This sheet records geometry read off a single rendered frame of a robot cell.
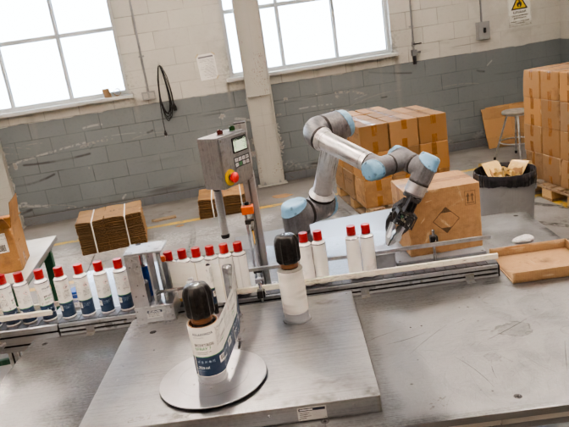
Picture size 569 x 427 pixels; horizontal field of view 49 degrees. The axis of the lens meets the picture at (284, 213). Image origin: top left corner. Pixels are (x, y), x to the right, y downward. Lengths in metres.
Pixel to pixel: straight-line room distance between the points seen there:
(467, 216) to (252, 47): 5.33
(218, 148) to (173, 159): 5.52
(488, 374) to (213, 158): 1.15
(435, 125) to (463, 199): 3.28
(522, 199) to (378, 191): 1.53
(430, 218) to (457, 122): 5.86
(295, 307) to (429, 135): 3.96
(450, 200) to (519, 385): 0.99
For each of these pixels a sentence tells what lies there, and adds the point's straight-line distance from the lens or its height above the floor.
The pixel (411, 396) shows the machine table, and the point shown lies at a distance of 1.76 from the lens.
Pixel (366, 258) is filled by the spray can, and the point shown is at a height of 0.96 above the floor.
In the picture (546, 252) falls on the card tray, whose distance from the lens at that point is 2.64.
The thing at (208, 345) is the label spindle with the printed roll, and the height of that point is 1.01.
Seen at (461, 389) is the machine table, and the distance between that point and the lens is 1.79.
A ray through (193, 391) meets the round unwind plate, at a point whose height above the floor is 0.89.
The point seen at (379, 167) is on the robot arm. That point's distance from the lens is 2.20.
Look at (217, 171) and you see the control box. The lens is 2.25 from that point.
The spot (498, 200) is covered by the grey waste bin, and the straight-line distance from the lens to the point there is 4.67.
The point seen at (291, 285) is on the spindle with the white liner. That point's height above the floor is 1.02.
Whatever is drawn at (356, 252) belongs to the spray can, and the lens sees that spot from 2.32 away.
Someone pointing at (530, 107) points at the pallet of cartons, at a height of 0.81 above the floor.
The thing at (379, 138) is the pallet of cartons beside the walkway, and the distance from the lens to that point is 5.66.
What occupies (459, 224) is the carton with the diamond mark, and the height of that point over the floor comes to 0.96.
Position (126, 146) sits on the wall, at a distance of 7.75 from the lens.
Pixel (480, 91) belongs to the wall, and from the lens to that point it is 8.47.
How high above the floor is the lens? 1.80
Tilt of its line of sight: 16 degrees down
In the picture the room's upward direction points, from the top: 9 degrees counter-clockwise
